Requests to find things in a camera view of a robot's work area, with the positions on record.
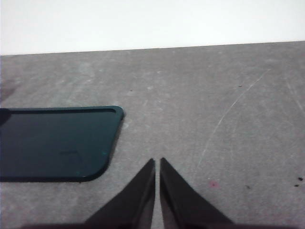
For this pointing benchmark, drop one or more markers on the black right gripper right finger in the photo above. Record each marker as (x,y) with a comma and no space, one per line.
(183,205)

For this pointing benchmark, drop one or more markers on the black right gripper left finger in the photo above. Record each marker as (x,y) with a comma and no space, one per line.
(133,205)

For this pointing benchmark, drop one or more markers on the black rectangular tray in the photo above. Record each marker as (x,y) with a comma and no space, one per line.
(54,143)

